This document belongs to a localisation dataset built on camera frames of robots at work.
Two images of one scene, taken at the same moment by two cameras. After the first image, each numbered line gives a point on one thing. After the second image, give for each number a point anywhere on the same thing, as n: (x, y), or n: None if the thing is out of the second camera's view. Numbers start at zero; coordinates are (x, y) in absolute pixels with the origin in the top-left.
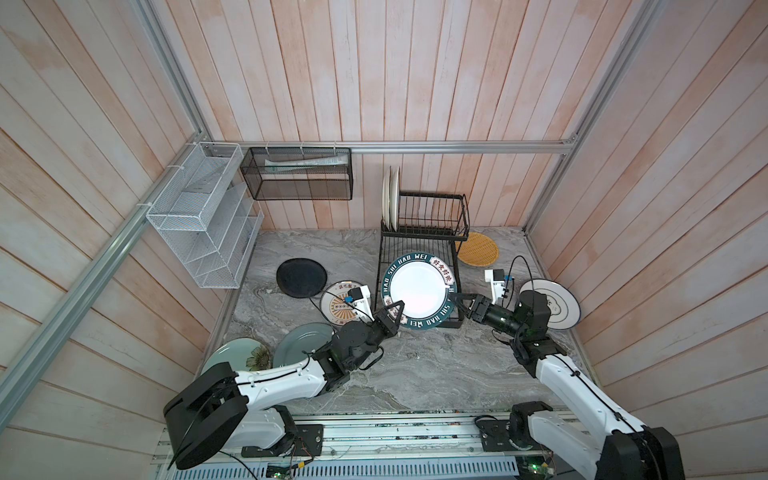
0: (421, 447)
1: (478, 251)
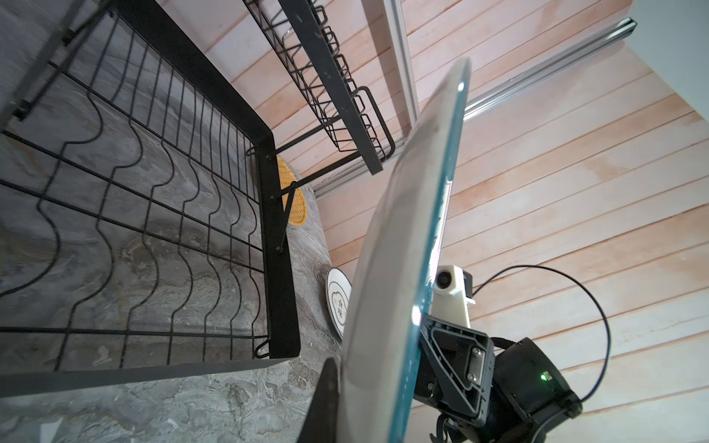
0: None
1: (298, 210)
